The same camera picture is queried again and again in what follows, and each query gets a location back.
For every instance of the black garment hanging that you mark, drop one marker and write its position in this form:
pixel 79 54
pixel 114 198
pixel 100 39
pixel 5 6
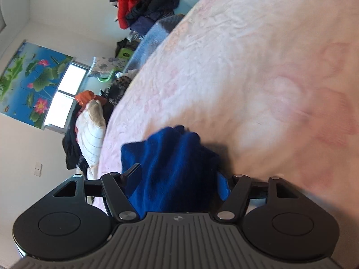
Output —
pixel 74 158

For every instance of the green plastic stool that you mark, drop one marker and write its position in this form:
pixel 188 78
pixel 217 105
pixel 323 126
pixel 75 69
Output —
pixel 125 53

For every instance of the bright window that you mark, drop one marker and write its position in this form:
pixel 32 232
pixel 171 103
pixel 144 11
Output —
pixel 64 98

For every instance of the orange garment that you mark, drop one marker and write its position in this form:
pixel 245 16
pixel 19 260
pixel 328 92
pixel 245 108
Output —
pixel 85 97

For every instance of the blue fleece garment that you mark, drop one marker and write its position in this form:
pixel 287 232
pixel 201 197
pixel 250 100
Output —
pixel 179 174

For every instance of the lotus flower wall poster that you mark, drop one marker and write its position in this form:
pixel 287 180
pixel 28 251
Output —
pixel 30 82

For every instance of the floral pillow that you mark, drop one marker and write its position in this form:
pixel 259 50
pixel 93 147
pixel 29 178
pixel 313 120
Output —
pixel 102 66

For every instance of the pink floral bed sheet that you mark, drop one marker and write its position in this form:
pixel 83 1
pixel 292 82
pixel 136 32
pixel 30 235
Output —
pixel 273 84

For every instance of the green plastic hanger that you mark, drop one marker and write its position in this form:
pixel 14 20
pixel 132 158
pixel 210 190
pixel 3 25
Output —
pixel 108 78

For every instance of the leopard print garment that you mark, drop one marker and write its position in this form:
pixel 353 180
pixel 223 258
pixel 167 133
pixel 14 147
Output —
pixel 114 92

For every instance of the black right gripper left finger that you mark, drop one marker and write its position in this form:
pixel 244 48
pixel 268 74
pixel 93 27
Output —
pixel 78 216

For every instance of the light blue fleece blanket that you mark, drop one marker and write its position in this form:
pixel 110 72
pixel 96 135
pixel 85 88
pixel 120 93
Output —
pixel 154 37

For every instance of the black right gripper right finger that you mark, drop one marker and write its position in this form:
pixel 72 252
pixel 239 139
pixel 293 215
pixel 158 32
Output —
pixel 276 219

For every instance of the dark clothes pile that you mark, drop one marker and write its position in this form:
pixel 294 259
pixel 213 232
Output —
pixel 146 13

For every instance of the white wall switch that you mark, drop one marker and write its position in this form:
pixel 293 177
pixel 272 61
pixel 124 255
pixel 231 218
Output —
pixel 38 169

